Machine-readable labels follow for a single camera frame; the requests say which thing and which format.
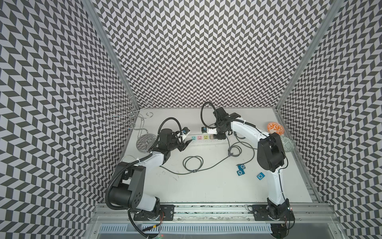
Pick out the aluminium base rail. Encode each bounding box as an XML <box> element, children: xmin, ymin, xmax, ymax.
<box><xmin>84</xmin><ymin>203</ymin><xmax>348</xmax><ymax>239</ymax></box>

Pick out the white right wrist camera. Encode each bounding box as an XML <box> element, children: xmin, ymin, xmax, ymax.
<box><xmin>201</xmin><ymin>126</ymin><xmax>218</xmax><ymax>135</ymax></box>

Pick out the green patterned bowl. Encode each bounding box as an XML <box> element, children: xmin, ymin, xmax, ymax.
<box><xmin>281</xmin><ymin>135</ymin><xmax>295</xmax><ymax>152</ymax></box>

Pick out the white multicolour power strip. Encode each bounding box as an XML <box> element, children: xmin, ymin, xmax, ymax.
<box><xmin>186</xmin><ymin>134</ymin><xmax>228</xmax><ymax>146</ymax></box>

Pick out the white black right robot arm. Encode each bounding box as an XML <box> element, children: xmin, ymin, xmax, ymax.
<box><xmin>201</xmin><ymin>102</ymin><xmax>295</xmax><ymax>221</ymax></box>

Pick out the orange patterned bowl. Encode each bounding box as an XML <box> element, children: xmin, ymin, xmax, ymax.
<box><xmin>267</xmin><ymin>122</ymin><xmax>285</xmax><ymax>135</ymax></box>

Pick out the grey coiled usb cable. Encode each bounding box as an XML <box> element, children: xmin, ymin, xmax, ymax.
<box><xmin>160</xmin><ymin>155</ymin><xmax>230</xmax><ymax>176</ymax></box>

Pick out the grey usb cable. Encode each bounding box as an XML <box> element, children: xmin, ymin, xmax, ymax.
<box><xmin>225</xmin><ymin>132</ymin><xmax>256</xmax><ymax>165</ymax></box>
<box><xmin>160</xmin><ymin>155</ymin><xmax>230</xmax><ymax>176</ymax></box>

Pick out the blue square mp3 player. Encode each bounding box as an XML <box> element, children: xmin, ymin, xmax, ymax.
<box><xmin>257</xmin><ymin>172</ymin><xmax>265</xmax><ymax>180</ymax></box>
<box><xmin>237</xmin><ymin>170</ymin><xmax>245</xmax><ymax>176</ymax></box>
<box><xmin>237</xmin><ymin>164</ymin><xmax>246</xmax><ymax>170</ymax></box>

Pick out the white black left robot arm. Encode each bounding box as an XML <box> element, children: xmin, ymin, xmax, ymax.
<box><xmin>105</xmin><ymin>117</ymin><xmax>192</xmax><ymax>218</ymax></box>

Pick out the chrome wire jewelry stand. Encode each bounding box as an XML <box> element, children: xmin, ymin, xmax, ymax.
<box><xmin>105</xmin><ymin>97</ymin><xmax>157</xmax><ymax>153</ymax></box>

